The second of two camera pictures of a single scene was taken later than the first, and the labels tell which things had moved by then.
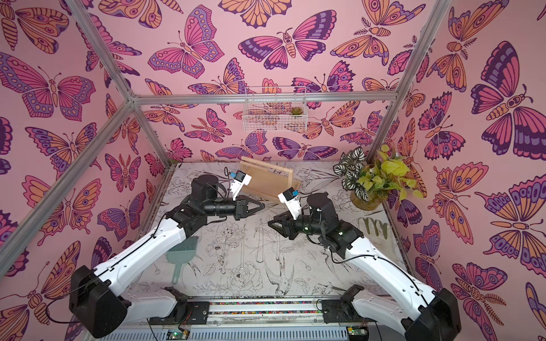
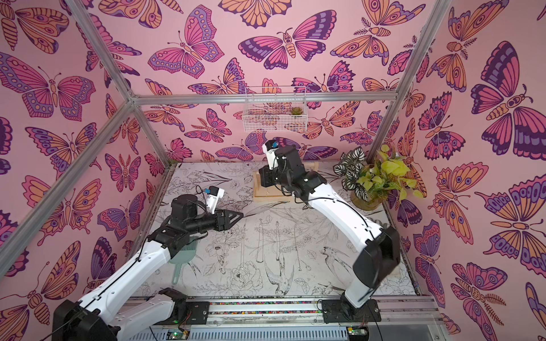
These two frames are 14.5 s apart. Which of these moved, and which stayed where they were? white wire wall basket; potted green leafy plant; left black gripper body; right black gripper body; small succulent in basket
Moved: right black gripper body; left black gripper body
Stayed: small succulent in basket; potted green leafy plant; white wire wall basket
